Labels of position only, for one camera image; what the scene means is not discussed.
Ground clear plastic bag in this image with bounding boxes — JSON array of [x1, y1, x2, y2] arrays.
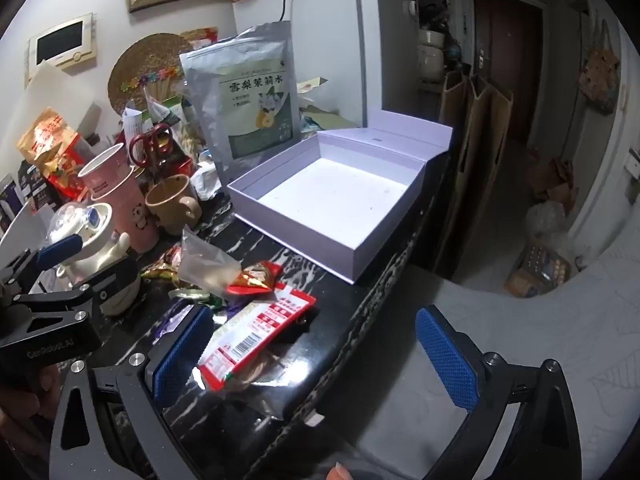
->
[[525, 200, 568, 246]]

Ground brown paper bags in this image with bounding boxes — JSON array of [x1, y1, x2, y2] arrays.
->
[[530, 157, 578, 206]]

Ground pink panda paper cup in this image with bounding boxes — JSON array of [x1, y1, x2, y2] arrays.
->
[[90, 170, 161, 255]]

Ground red white snack packet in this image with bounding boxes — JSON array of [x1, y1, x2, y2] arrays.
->
[[197, 282, 318, 392]]

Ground white ceramic pot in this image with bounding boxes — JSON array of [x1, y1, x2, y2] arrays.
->
[[419, 30, 446, 81]]

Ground green candy wrapper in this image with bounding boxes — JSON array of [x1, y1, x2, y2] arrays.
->
[[167, 285, 226, 312]]

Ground white plastic board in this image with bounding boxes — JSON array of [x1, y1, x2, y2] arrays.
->
[[0, 59, 103, 171]]

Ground white leaf print cover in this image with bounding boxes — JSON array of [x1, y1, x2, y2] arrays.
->
[[345, 240, 640, 480]]

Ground brown mug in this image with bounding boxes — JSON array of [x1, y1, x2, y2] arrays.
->
[[145, 175, 203, 236]]

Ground white crumpled tissue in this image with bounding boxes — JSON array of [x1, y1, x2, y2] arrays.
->
[[190, 160, 223, 198]]

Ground folded paper leaflet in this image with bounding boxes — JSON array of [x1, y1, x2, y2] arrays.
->
[[122, 107, 147, 147]]

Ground olive folded carton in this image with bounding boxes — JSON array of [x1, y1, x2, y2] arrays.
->
[[295, 77, 362, 133]]

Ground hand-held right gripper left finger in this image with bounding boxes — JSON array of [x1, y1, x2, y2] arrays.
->
[[47, 304, 216, 480]]

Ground frosted plastic zip bag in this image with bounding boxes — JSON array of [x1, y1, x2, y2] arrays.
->
[[177, 227, 242, 297]]

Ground wall intercom panel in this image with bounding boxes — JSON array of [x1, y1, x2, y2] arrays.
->
[[27, 12, 98, 78]]

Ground red scissors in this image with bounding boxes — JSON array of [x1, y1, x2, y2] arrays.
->
[[129, 124, 175, 168]]

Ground red cartoon candy packet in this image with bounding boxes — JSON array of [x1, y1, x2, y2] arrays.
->
[[227, 261, 285, 295]]

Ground white refrigerator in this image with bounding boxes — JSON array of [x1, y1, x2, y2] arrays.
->
[[231, 0, 421, 128]]

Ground orange red snack bag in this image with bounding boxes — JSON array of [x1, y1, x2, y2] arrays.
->
[[15, 107, 93, 201]]

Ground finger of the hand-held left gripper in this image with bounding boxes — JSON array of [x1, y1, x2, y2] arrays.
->
[[0, 234, 85, 293], [11, 259, 142, 333]]

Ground box of gold chocolates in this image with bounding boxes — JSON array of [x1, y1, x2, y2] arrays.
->
[[505, 245, 573, 298]]

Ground flower topped toothpicks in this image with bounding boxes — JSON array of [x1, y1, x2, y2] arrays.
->
[[122, 70, 186, 111]]

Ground person's left hand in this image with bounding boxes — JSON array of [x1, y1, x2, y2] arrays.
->
[[0, 364, 60, 458]]

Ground lavender gift box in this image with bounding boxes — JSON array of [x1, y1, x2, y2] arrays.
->
[[226, 107, 455, 286]]

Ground silver stand-up pouch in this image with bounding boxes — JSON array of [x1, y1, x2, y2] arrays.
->
[[179, 21, 302, 187]]

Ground cartoon print tote bag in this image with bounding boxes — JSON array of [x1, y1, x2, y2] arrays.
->
[[582, 20, 622, 116]]

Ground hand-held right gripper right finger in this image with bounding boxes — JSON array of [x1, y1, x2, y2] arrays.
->
[[415, 304, 583, 480]]

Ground gold candy wrappers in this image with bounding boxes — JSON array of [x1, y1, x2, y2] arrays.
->
[[141, 255, 182, 282]]

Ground white cartoon figure toy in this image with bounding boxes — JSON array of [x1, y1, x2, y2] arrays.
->
[[47, 202, 142, 317]]

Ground brown cardboard sheet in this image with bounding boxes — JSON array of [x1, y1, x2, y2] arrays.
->
[[440, 69, 476, 271], [465, 76, 513, 281]]

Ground brown door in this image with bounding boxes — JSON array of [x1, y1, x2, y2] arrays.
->
[[472, 0, 543, 146]]

